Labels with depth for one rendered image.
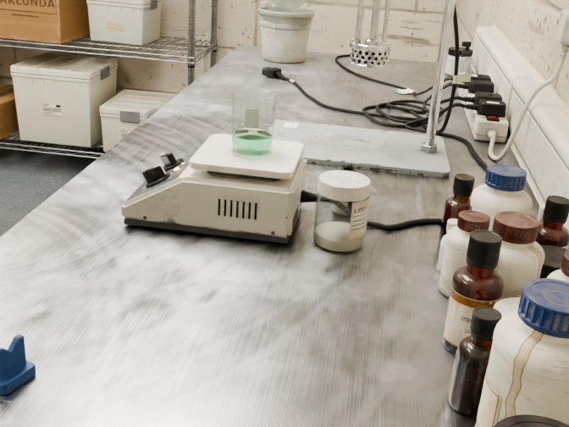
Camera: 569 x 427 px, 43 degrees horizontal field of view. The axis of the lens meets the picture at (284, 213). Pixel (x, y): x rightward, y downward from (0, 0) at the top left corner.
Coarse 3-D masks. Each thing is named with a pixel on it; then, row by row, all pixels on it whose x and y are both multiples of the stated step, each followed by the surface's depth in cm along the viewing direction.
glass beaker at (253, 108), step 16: (240, 96) 84; (256, 96) 85; (272, 96) 84; (240, 112) 81; (256, 112) 81; (272, 112) 82; (240, 128) 82; (256, 128) 81; (272, 128) 83; (240, 144) 82; (256, 144) 82; (272, 144) 84
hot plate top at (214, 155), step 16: (208, 144) 87; (224, 144) 88; (288, 144) 89; (192, 160) 81; (208, 160) 82; (224, 160) 82; (240, 160) 82; (256, 160) 83; (272, 160) 83; (288, 160) 83; (272, 176) 80; (288, 176) 80
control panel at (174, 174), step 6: (186, 156) 93; (186, 162) 89; (174, 168) 89; (180, 168) 87; (174, 174) 85; (180, 174) 83; (168, 180) 83; (144, 186) 87; (156, 186) 83; (138, 192) 85; (144, 192) 83
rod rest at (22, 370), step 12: (0, 348) 54; (12, 348) 56; (24, 348) 57; (0, 360) 55; (12, 360) 56; (24, 360) 57; (0, 372) 55; (12, 372) 56; (24, 372) 56; (0, 384) 55; (12, 384) 55
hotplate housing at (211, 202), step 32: (160, 192) 82; (192, 192) 82; (224, 192) 81; (256, 192) 80; (288, 192) 80; (128, 224) 85; (160, 224) 84; (192, 224) 83; (224, 224) 82; (256, 224) 82; (288, 224) 82
